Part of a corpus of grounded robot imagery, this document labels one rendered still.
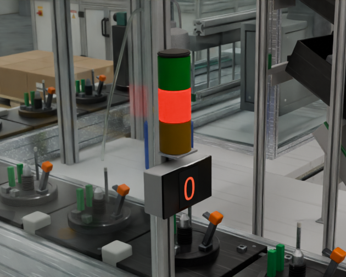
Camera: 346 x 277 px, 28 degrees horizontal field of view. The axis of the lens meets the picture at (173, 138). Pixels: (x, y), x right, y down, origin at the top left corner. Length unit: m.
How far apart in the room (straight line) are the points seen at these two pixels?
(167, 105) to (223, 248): 0.46
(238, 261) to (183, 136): 0.39
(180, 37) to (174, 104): 1.02
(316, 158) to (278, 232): 0.60
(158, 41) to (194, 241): 0.50
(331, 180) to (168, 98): 0.47
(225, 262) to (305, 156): 1.01
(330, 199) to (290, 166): 0.82
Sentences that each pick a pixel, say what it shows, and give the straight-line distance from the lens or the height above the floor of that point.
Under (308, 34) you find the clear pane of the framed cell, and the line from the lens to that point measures 2.37.
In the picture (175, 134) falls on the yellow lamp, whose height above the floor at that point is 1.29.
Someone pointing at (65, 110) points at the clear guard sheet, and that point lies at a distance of 0.93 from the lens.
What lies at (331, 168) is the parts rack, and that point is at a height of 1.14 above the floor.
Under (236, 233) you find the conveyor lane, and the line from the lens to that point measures 1.50.
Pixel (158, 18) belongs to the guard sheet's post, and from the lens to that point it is 1.03.
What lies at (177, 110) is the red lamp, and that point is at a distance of 1.03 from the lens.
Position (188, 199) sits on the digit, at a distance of 1.09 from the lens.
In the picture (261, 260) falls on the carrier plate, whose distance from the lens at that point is 1.37.
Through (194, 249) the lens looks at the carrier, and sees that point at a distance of 1.36.
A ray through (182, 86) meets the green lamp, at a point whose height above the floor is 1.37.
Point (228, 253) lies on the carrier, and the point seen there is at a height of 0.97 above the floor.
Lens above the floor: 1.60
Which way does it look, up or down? 17 degrees down
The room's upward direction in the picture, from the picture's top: 1 degrees counter-clockwise
